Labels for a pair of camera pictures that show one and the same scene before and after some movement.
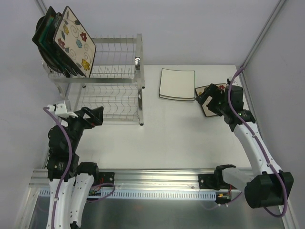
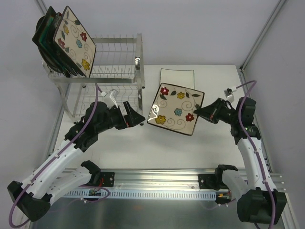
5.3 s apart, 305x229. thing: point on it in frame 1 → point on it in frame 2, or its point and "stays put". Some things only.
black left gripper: (84, 116) → (124, 117)
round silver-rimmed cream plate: (45, 57) stays put
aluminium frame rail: (140, 179) stays put
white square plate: (180, 83) stays put
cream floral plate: (208, 112) → (173, 109)
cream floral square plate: (71, 37) stays put
